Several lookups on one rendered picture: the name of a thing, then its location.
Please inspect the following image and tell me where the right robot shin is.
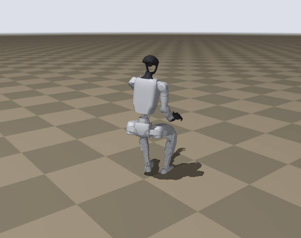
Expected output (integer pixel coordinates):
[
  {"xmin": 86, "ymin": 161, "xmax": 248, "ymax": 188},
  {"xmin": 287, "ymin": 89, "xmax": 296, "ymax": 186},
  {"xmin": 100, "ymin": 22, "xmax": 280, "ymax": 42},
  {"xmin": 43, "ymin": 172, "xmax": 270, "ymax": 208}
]
[{"xmin": 163, "ymin": 133, "xmax": 177, "ymax": 170}]

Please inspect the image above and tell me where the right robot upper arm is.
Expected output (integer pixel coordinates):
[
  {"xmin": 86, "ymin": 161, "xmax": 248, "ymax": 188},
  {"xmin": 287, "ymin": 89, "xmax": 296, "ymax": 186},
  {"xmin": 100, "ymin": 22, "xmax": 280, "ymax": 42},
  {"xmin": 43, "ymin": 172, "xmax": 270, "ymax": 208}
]
[{"xmin": 157, "ymin": 81, "xmax": 169, "ymax": 113}]

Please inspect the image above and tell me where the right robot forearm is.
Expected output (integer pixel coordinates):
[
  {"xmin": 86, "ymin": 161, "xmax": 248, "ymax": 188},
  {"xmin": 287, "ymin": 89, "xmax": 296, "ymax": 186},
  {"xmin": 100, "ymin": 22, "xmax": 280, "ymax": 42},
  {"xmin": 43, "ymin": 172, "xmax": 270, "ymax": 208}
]
[{"xmin": 163, "ymin": 106, "xmax": 174, "ymax": 122}]

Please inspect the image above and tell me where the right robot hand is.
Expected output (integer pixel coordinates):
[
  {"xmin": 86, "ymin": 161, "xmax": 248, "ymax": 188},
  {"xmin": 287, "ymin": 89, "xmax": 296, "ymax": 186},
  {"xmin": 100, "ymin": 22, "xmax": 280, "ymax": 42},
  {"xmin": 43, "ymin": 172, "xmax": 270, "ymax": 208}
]
[{"xmin": 171, "ymin": 112, "xmax": 182, "ymax": 122}]

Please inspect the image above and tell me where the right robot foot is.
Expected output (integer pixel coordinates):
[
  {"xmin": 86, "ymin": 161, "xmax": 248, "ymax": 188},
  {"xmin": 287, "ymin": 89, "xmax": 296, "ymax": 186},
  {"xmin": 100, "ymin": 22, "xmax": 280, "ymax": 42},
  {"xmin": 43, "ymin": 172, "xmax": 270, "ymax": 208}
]
[{"xmin": 160, "ymin": 165, "xmax": 174, "ymax": 174}]

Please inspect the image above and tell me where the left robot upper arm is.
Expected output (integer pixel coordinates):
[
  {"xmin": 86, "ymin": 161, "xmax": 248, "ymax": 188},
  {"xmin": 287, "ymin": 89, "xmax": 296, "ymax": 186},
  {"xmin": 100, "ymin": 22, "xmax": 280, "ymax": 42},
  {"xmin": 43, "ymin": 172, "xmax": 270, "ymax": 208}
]
[{"xmin": 128, "ymin": 77, "xmax": 136, "ymax": 90}]

